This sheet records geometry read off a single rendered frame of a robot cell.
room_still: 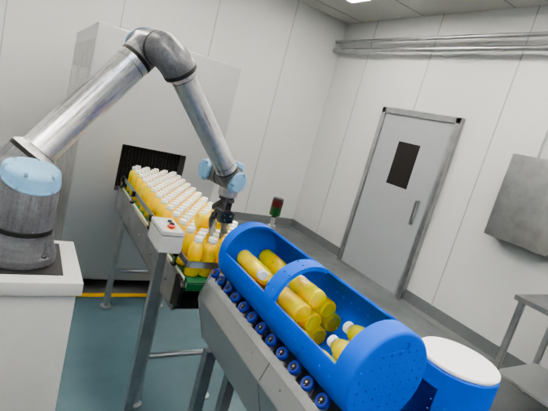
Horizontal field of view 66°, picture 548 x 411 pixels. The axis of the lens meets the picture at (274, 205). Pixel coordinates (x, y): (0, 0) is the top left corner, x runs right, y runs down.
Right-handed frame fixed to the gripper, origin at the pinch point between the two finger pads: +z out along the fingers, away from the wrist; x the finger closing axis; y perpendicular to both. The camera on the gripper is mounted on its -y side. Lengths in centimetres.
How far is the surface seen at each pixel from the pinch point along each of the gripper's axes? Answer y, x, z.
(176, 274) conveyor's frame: 5.6, -16.7, 18.3
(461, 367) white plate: 103, 51, 4
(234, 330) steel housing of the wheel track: 50, -7, 20
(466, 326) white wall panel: -56, 330, 92
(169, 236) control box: 7.1, -24.5, -0.1
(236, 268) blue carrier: 41.4, -8.0, -1.3
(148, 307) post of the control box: -0.8, -23.8, 38.0
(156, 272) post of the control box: -0.8, -23.5, 20.7
